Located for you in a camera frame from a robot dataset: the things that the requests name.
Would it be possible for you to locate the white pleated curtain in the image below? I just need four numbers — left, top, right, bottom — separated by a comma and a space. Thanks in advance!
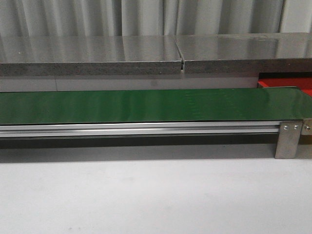
0, 0, 312, 37

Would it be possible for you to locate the grey stone countertop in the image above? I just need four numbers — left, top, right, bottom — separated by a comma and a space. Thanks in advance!
0, 33, 312, 92

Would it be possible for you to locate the red plastic tray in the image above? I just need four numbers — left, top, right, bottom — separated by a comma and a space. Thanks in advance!
258, 78, 312, 96

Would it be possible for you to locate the steel conveyor support bracket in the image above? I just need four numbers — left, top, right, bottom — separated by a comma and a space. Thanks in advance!
274, 121, 303, 159

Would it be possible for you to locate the green conveyor belt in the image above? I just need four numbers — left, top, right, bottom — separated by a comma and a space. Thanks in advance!
0, 88, 312, 125

